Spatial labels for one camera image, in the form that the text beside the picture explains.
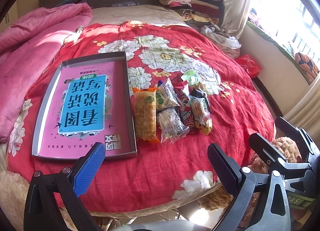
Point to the yellow cone snack packet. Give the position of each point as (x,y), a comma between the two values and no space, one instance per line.
(203,121)

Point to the clear nut bar packet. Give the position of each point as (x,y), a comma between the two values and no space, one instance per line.
(172,128)

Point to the black green pea packet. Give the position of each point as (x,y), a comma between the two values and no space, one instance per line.
(198,93)

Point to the stack of folded clothes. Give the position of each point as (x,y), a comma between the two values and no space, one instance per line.
(199,12)

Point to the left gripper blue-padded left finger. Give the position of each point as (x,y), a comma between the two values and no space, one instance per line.
(41,210)

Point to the red plastic bag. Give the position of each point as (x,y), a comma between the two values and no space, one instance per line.
(249,65)

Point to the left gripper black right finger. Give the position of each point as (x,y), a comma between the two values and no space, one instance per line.
(242,183)

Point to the pink duvet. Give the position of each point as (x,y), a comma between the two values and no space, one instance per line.
(27,48)

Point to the orange cracker packet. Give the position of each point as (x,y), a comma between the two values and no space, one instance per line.
(145,114)

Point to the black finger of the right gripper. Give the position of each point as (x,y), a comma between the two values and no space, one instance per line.
(300,136)

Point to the red cartoon snack packet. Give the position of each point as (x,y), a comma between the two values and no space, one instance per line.
(181,89)

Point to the grey tray with pink book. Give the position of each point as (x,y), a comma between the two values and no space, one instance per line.
(87,101)

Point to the light green milk candy bag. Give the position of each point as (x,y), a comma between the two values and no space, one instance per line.
(191,76)

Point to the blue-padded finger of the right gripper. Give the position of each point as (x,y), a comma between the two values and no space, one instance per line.
(281,153)

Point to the snickers bar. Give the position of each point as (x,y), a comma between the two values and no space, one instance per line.
(187,118)

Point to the blue oreo packet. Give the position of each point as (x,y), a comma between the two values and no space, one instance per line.
(159,83)

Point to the white plastic bag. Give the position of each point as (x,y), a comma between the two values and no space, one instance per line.
(220,37)

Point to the red floral bedspread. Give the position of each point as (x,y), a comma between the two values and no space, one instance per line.
(160,175)

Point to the beige bed sheet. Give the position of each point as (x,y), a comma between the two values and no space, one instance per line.
(154,15)

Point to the clear round cake packet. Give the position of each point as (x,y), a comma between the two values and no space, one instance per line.
(166,96)

